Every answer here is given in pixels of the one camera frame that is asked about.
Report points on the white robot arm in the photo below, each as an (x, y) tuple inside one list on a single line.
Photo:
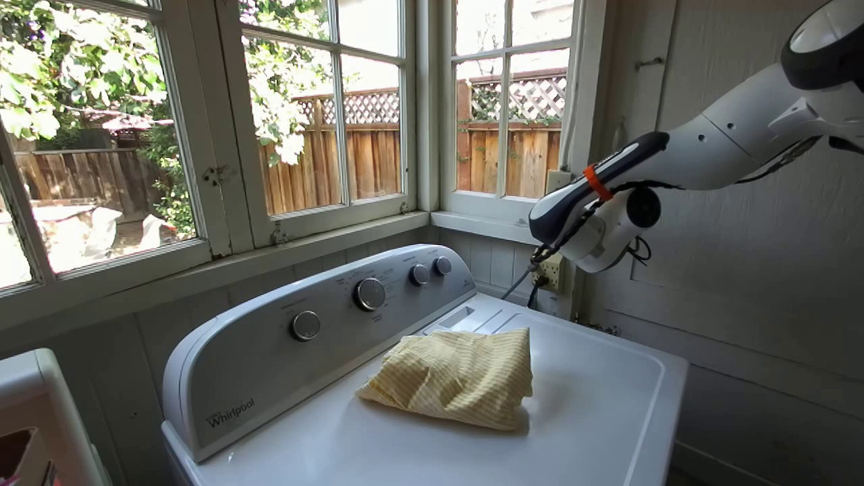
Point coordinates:
[(813, 89)]

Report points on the small silver knob right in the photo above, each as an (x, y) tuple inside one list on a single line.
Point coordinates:
[(440, 266)]

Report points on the small silver knob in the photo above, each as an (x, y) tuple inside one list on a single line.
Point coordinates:
[(440, 266), (420, 274)]

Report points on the small silver knob left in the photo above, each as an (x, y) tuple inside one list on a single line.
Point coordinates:
[(420, 274)]

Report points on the middle silver knob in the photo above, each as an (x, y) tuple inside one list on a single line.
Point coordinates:
[(370, 296)]

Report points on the yellow waffle cloth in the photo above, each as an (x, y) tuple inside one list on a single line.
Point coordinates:
[(456, 377)]

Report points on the wooden fence outside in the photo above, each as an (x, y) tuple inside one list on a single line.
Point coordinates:
[(502, 129)]

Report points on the large silver knob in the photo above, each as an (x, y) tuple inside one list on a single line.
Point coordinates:
[(305, 326)]

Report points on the white washing machine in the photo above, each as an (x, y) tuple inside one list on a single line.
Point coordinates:
[(252, 407)]

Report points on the metal door hook latch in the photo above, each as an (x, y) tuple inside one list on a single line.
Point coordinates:
[(648, 64)]

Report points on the white appliance at left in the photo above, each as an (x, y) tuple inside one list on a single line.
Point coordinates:
[(40, 432)]

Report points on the beige wall outlet switch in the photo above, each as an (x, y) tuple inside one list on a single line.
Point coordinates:
[(557, 274)]

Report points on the white window frame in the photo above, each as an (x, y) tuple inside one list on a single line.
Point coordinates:
[(162, 146)]

